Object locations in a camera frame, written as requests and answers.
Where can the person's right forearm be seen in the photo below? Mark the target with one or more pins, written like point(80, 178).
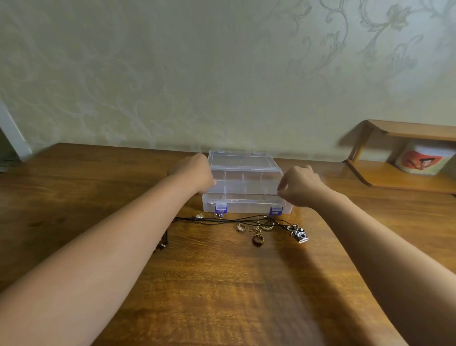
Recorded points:
point(392, 264)

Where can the person's left forearm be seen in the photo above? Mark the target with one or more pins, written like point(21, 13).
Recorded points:
point(85, 264)

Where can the white printed mug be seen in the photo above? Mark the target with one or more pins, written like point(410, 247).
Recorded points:
point(424, 158)

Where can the person's left hand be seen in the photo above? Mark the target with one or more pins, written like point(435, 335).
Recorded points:
point(194, 172)

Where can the clear plastic organizer box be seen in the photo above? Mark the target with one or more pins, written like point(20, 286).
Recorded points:
point(246, 175)

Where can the wooden shelf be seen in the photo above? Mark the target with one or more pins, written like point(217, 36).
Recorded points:
point(402, 171)

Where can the person's right hand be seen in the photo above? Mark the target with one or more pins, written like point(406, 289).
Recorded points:
point(303, 187)

